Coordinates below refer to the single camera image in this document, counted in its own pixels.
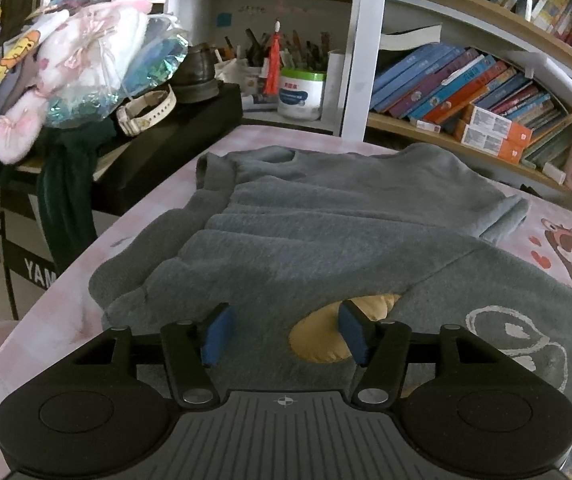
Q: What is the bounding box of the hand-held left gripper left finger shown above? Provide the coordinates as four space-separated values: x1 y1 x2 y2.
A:
73 302 239 408

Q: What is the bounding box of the dark brown leather shoe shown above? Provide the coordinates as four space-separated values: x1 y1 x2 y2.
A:
171 45 221 105

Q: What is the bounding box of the grey sweatshirt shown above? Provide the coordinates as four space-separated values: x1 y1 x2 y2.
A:
88 142 572 471

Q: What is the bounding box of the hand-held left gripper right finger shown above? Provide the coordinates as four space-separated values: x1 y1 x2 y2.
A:
337 299 507 407

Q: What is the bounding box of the red tassel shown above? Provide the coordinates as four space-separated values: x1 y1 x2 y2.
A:
264 20 285 97

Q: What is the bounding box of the white and wooden bookshelf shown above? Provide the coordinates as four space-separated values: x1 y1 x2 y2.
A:
131 0 572 221

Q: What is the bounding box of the pink checked cartoon table mat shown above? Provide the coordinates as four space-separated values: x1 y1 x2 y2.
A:
0 124 572 480

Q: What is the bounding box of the small white red box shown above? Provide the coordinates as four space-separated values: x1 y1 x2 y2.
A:
408 117 442 134

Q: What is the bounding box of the dark green cloth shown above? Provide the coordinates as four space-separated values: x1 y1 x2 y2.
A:
36 125 117 271

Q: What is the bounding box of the white wristwatch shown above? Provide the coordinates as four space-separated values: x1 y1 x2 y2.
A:
117 86 176 136

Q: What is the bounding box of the white light bar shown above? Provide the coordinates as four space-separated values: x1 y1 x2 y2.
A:
506 50 572 121

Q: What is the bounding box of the long row of colourful books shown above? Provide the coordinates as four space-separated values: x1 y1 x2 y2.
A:
370 42 572 168

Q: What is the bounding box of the orange and white box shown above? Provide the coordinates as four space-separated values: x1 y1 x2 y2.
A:
466 104 534 143
453 122 527 165

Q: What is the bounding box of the white tub with blue label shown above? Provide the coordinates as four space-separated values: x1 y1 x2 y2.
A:
277 67 327 122

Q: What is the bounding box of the white charger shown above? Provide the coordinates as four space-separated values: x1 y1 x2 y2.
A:
543 162 568 184

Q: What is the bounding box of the bunch of pens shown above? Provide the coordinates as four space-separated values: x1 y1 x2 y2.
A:
218 29 330 75

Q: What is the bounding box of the white paper roll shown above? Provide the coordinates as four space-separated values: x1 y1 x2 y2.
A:
326 49 346 122

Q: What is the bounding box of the black digital piano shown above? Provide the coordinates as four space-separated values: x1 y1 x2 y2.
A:
0 82 244 321

